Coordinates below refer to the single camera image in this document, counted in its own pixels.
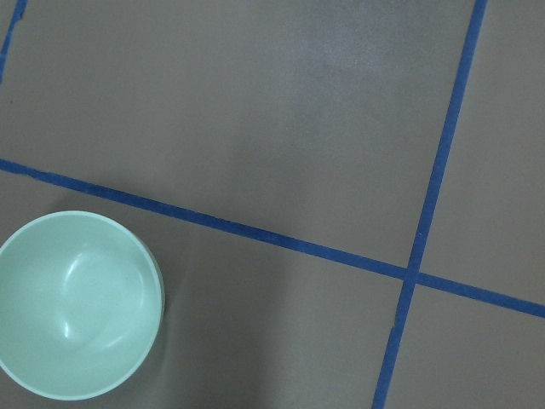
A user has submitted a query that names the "green bowl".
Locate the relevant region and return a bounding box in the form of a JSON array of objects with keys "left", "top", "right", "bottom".
[{"left": 1, "top": 210, "right": 165, "bottom": 400}]

